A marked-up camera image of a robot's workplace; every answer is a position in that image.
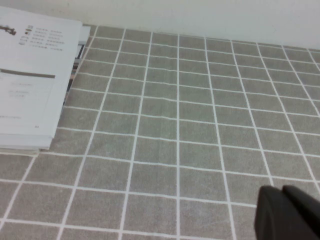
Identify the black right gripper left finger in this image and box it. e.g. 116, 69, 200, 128
253, 185, 302, 240

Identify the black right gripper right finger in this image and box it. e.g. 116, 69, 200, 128
281, 184, 320, 240

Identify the white product manual book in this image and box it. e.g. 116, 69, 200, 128
0, 6, 91, 158

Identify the grey white checked tablecloth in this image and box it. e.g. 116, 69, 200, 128
0, 23, 320, 240

